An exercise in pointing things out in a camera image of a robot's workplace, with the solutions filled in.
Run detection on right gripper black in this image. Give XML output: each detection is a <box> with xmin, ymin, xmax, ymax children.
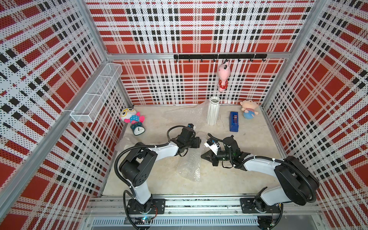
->
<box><xmin>200</xmin><ymin>149</ymin><xmax>232</xmax><ymax>166</ymax></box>

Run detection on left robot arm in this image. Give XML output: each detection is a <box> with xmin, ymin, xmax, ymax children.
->
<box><xmin>114</xmin><ymin>124</ymin><xmax>201</xmax><ymax>207</ymax></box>

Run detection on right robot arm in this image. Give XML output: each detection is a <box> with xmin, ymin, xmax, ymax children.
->
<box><xmin>201</xmin><ymin>134</ymin><xmax>320</xmax><ymax>213</ymax></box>

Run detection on bubble wrap pile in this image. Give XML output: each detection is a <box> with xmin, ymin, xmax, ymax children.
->
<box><xmin>163</xmin><ymin>101</ymin><xmax>209</xmax><ymax>127</ymax></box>

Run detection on blue tape dispenser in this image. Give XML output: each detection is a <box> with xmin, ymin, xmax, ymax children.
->
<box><xmin>229</xmin><ymin>111</ymin><xmax>239</xmax><ymax>132</ymax></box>

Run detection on tall white ribbed vase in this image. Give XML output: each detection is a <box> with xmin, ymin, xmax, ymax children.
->
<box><xmin>207</xmin><ymin>96</ymin><xmax>220</xmax><ymax>126</ymax></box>

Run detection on teal alarm clock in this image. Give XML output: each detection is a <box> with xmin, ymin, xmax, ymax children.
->
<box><xmin>130</xmin><ymin>122</ymin><xmax>146</xmax><ymax>136</ymax></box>

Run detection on plush doll blue pants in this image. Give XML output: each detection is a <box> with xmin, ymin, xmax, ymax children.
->
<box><xmin>240</xmin><ymin>100</ymin><xmax>259</xmax><ymax>119</ymax></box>

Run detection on white pink owl plush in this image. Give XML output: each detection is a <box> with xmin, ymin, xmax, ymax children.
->
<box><xmin>120</xmin><ymin>108</ymin><xmax>145</xmax><ymax>124</ymax></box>

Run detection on pink hanging plush toy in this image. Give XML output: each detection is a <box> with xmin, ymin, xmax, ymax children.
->
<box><xmin>217</xmin><ymin>60</ymin><xmax>231</xmax><ymax>93</ymax></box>

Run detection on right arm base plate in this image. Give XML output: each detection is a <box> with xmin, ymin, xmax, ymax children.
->
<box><xmin>240</xmin><ymin>197</ymin><xmax>281</xmax><ymax>214</ymax></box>

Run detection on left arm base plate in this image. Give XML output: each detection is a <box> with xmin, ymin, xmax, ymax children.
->
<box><xmin>127</xmin><ymin>198</ymin><xmax>166</xmax><ymax>214</ymax></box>

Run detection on white wire mesh shelf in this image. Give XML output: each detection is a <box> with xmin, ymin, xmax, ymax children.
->
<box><xmin>71</xmin><ymin>63</ymin><xmax>122</xmax><ymax>123</ymax></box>

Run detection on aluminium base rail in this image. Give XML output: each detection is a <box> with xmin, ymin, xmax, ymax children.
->
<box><xmin>81</xmin><ymin>194</ymin><xmax>327</xmax><ymax>230</ymax></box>

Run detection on black hook rail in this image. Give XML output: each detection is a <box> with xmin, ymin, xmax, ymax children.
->
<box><xmin>173</xmin><ymin>54</ymin><xmax>267</xmax><ymax>60</ymax></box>

